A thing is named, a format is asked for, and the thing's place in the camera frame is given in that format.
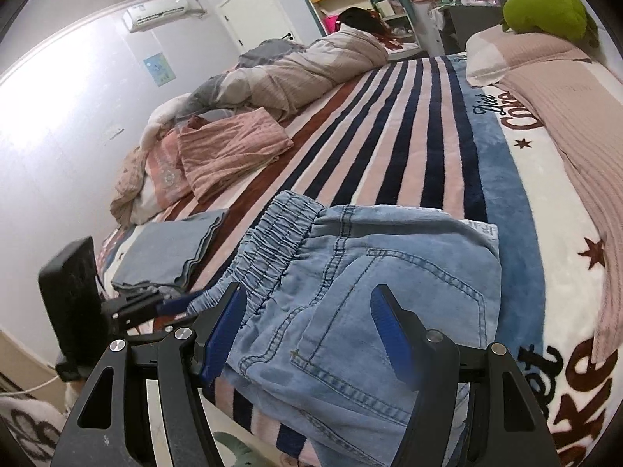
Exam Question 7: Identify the beige floral sheet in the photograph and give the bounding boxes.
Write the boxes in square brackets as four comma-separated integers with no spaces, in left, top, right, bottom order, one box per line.
[109,129,195,228]

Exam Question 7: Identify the grey beige quilt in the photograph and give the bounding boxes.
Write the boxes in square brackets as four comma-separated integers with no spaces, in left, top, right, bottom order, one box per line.
[187,26,391,123]

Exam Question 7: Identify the white small shelf cart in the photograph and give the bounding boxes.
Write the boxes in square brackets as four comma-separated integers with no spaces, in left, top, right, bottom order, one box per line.
[375,0,420,46]

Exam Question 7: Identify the black and white rug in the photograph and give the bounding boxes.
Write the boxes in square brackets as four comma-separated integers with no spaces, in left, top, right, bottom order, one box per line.
[0,395,66,467]

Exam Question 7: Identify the dark bookshelf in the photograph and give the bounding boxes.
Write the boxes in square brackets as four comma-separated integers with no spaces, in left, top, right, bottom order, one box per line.
[431,2,505,55]

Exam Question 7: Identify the white fluffy blanket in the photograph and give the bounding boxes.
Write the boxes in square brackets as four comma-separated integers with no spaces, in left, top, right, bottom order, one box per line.
[141,95,195,147]

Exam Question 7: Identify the large beige ribbed pillow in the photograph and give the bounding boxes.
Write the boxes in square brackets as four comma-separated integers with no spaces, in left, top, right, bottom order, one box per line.
[496,61,623,362]

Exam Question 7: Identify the blue wall poster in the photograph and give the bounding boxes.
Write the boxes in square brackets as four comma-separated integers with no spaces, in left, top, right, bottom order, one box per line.
[143,52,176,88]

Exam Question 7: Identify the light blue denim pants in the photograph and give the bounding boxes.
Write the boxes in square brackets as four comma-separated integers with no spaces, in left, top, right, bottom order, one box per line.
[187,191,502,467]

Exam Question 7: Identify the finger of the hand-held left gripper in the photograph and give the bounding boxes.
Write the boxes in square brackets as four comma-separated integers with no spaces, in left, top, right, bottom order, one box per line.
[119,312,196,337]
[117,287,196,314]

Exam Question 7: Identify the striped printed blanket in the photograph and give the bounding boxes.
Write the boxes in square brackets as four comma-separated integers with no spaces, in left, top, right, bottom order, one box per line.
[95,53,623,467]

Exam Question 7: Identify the white door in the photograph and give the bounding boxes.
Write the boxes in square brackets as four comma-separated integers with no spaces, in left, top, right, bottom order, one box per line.
[216,0,296,53]

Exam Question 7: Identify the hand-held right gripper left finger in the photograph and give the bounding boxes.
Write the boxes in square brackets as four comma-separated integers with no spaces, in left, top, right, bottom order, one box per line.
[51,281,247,467]

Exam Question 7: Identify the small beige white pillow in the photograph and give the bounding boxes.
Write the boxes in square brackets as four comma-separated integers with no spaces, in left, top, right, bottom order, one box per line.
[465,24,593,87]

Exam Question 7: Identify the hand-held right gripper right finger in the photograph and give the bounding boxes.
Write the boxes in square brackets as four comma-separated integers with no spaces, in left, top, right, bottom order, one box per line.
[370,285,559,467]

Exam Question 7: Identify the grey blue folded cloth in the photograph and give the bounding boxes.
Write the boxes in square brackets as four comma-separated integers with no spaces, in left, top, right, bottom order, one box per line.
[111,208,231,289]

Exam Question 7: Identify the pink folded cloth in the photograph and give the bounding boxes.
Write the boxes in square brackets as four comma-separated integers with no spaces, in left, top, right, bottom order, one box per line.
[176,107,295,204]

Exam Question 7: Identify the white air conditioner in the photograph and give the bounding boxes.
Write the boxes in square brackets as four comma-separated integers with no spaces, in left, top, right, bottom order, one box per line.
[121,0,206,34]

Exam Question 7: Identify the black and red cloth pile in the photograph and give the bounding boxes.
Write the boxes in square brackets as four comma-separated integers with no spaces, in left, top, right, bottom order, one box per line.
[335,7,387,50]

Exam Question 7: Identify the green plush toy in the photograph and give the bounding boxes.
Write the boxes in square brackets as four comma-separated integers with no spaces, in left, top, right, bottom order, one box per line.
[501,0,600,49]

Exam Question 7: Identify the white cable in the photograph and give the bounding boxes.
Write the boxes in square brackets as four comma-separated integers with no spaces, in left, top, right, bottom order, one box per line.
[0,374,60,396]

